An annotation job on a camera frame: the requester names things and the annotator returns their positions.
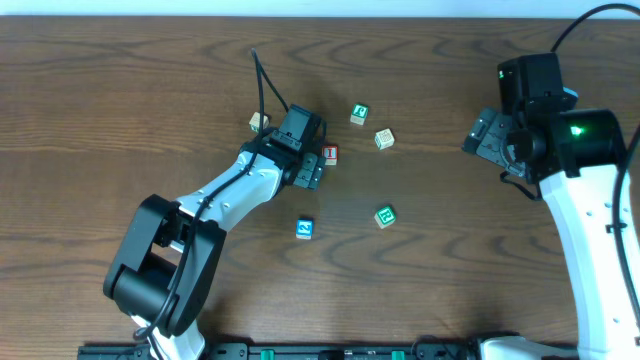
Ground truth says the red letter I block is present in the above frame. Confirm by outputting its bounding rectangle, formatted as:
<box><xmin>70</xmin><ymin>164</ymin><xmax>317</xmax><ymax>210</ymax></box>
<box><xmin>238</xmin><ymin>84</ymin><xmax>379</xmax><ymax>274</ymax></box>
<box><xmin>322</xmin><ymin>145</ymin><xmax>338</xmax><ymax>166</ymax></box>

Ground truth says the blue number 2 block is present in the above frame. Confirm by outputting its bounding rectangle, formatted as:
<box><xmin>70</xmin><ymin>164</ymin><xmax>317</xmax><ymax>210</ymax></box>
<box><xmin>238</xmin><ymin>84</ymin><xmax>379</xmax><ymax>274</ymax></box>
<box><xmin>295</xmin><ymin>219</ymin><xmax>314</xmax><ymax>240</ymax></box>

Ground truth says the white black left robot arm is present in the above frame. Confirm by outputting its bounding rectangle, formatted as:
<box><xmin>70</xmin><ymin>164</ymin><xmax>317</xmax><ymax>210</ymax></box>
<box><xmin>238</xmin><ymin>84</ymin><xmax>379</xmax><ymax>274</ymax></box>
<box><xmin>103</xmin><ymin>144</ymin><xmax>326</xmax><ymax>359</ymax></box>

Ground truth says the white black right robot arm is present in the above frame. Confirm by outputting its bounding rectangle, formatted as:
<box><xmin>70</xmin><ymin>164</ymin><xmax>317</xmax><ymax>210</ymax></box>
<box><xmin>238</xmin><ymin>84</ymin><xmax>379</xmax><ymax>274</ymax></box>
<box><xmin>463</xmin><ymin>108</ymin><xmax>639</xmax><ymax>359</ymax></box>

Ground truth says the wooden block green side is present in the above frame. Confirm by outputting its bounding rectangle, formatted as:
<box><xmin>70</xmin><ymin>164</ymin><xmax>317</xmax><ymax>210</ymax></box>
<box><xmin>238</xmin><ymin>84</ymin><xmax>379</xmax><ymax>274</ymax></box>
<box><xmin>249</xmin><ymin>112</ymin><xmax>270</xmax><ymax>133</ymax></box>

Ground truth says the green letter R block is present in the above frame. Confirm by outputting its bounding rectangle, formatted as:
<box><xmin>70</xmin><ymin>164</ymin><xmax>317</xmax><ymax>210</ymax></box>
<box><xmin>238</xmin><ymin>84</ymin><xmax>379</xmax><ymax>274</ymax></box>
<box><xmin>374</xmin><ymin>206</ymin><xmax>397</xmax><ymax>229</ymax></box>

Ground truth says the plain wooden patterned block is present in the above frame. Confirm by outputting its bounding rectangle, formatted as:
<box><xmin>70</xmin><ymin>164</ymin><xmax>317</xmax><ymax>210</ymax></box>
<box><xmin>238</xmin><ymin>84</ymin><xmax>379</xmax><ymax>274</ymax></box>
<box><xmin>374</xmin><ymin>128</ymin><xmax>395</xmax><ymax>150</ymax></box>

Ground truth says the green letter P block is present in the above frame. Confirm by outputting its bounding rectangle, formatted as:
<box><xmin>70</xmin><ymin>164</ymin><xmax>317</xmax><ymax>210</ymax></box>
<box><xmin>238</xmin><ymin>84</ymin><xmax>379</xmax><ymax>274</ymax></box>
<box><xmin>350</xmin><ymin>103</ymin><xmax>369</xmax><ymax>125</ymax></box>

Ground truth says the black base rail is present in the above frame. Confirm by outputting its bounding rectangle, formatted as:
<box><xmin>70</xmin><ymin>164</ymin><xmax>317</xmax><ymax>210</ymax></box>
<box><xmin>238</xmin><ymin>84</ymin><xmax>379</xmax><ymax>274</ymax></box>
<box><xmin>77</xmin><ymin>336</ymin><xmax>484</xmax><ymax>360</ymax></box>

